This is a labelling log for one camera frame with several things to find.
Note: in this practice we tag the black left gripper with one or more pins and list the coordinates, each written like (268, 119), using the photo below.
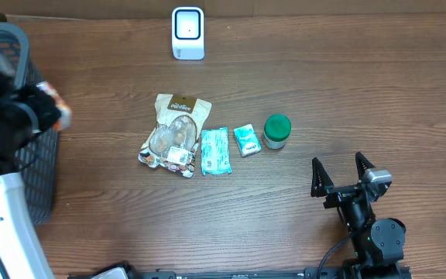
(42, 99)

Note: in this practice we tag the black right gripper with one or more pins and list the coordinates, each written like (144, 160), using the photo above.
(321, 181)

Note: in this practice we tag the orange snack packet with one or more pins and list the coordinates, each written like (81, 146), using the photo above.
(66, 113)

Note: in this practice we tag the small teal tissue pack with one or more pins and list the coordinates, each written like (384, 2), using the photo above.
(247, 140)

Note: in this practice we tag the long teal wipes pack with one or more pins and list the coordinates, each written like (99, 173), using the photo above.
(215, 156)

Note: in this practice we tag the brown snack pouch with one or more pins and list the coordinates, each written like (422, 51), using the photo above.
(174, 141)

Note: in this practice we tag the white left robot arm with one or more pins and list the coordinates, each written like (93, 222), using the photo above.
(21, 255)

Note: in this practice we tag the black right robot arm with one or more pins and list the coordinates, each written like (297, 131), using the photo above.
(377, 243)

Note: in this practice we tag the white barcode scanner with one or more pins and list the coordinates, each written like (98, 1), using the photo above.
(188, 33)

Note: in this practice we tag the grey plastic basket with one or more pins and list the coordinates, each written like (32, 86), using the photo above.
(37, 161)

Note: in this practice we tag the green lid jar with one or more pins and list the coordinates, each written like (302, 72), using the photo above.
(276, 131)

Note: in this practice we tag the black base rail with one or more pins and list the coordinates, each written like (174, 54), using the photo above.
(230, 275)

